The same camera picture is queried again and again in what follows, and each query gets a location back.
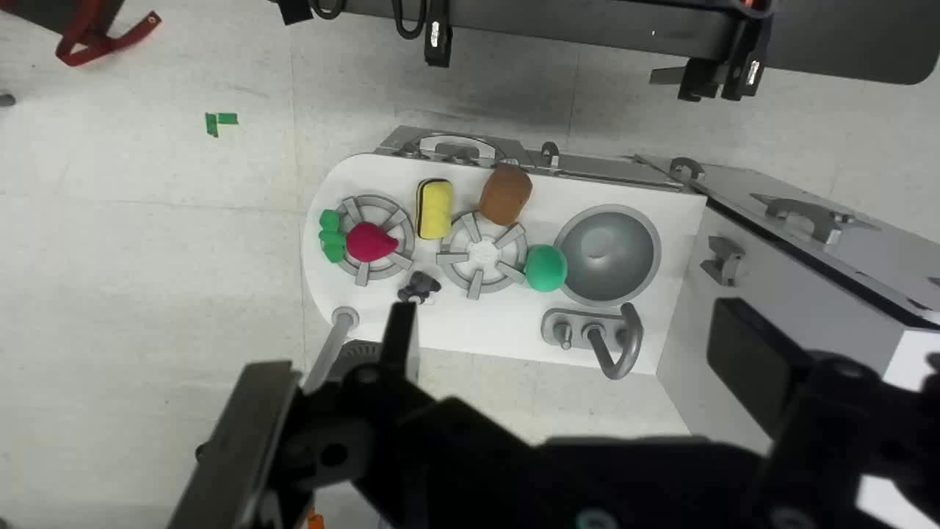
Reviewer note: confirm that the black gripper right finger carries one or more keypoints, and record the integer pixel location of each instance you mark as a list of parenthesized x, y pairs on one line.
[(862, 449)]

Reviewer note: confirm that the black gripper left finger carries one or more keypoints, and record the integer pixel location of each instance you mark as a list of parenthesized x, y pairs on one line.
[(249, 442)]

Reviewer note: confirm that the yellow plush toy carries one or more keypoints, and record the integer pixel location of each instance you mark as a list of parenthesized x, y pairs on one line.
[(433, 205)]

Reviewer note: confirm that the gray toy kitchen pole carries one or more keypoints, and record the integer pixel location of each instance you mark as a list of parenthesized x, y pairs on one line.
[(332, 341)]

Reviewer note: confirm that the black toy stove knob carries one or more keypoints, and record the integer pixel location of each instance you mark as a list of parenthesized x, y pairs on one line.
[(417, 286)]

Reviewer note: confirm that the white toy kitchen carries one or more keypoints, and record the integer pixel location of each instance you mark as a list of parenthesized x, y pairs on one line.
[(627, 323)]

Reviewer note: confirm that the gray toy faucet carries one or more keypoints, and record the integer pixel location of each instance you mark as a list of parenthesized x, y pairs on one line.
[(598, 338)]

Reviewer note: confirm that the gray toy sink bowl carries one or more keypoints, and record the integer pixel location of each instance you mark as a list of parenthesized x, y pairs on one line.
[(608, 254)]

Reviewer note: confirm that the green plush ball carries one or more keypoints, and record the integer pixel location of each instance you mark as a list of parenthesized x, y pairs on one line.
[(543, 269)]

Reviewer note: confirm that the brown plush toy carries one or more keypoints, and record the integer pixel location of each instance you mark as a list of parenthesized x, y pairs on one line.
[(505, 195)]

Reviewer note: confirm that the green tape marker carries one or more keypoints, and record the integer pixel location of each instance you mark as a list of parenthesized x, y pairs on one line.
[(219, 122)]

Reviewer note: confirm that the black table edge bar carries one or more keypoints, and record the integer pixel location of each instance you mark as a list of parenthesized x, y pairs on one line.
[(605, 23)]

